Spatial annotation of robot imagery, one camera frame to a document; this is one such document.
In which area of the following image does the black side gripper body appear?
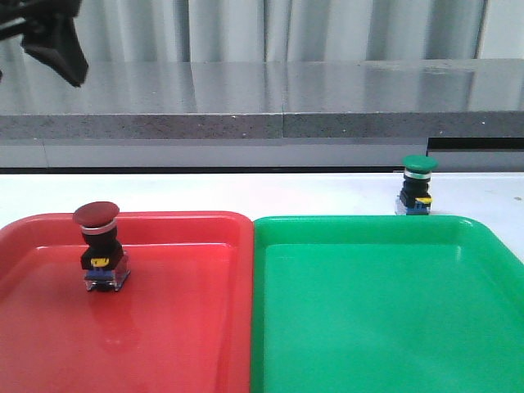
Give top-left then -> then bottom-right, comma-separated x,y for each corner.
1,0 -> 82,40

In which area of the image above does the green plastic tray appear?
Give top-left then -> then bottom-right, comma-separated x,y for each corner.
251,216 -> 523,392

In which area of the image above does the red mushroom push button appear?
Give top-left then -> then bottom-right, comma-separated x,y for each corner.
73,201 -> 130,291

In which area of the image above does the grey stone counter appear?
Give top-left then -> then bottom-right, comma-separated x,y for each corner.
1,60 -> 523,173

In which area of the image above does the white pleated curtain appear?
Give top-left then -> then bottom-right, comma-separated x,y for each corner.
0,0 -> 488,64

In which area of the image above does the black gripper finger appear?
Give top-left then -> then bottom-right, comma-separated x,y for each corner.
21,15 -> 88,88

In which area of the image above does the green mushroom push button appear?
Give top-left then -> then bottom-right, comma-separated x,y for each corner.
395,155 -> 438,215

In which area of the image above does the red plastic tray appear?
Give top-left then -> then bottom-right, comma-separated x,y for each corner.
1,212 -> 253,392

